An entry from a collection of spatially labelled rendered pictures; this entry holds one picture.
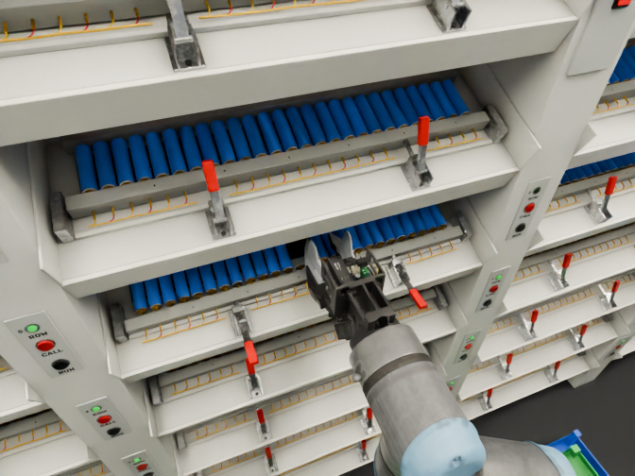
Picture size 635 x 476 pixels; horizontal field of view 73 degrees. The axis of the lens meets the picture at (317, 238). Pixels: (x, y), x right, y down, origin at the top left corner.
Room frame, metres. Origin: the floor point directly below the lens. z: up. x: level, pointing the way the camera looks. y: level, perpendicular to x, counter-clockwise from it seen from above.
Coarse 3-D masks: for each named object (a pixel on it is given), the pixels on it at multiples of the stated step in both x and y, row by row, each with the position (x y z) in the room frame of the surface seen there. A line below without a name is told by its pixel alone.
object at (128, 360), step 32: (448, 224) 0.58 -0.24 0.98; (480, 224) 0.54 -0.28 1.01; (416, 256) 0.52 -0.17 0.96; (448, 256) 0.52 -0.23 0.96; (480, 256) 0.52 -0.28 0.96; (128, 288) 0.42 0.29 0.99; (384, 288) 0.46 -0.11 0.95; (416, 288) 0.48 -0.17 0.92; (224, 320) 0.39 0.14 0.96; (256, 320) 0.39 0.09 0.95; (288, 320) 0.39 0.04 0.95; (320, 320) 0.42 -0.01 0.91; (128, 352) 0.33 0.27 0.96; (160, 352) 0.33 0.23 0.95; (192, 352) 0.34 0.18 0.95
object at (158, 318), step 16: (416, 240) 0.53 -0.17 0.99; (432, 240) 0.53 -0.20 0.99; (448, 240) 0.54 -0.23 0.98; (384, 256) 0.49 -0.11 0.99; (432, 256) 0.51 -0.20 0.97; (304, 272) 0.45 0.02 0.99; (240, 288) 0.42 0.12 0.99; (256, 288) 0.42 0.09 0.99; (272, 288) 0.42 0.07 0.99; (288, 288) 0.44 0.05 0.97; (192, 304) 0.39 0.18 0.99; (208, 304) 0.39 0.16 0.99; (224, 304) 0.40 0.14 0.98; (128, 320) 0.36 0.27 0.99; (144, 320) 0.36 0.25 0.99; (160, 320) 0.36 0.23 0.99; (176, 320) 0.37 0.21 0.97; (160, 336) 0.35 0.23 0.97
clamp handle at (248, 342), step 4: (244, 320) 0.37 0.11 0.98; (240, 324) 0.37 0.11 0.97; (244, 324) 0.37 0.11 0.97; (240, 328) 0.36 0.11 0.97; (244, 328) 0.36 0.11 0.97; (244, 332) 0.36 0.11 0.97; (248, 332) 0.36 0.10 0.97; (244, 336) 0.35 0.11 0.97; (248, 336) 0.35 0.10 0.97; (244, 340) 0.34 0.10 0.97; (248, 340) 0.34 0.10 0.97; (244, 344) 0.34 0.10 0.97; (248, 344) 0.34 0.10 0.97; (252, 344) 0.34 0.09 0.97; (248, 348) 0.33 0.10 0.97; (252, 348) 0.33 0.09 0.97; (248, 352) 0.32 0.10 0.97; (252, 352) 0.32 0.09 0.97; (248, 356) 0.32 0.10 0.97; (252, 356) 0.32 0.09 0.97; (256, 356) 0.32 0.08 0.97; (252, 360) 0.31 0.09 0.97; (256, 360) 0.31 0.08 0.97; (252, 364) 0.31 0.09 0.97; (256, 364) 0.31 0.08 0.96
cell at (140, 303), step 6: (138, 282) 0.42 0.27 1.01; (132, 288) 0.41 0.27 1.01; (138, 288) 0.41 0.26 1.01; (132, 294) 0.40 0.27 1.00; (138, 294) 0.40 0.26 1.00; (144, 294) 0.40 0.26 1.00; (138, 300) 0.39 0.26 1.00; (144, 300) 0.39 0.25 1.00; (138, 306) 0.38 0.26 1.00; (144, 306) 0.38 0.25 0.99
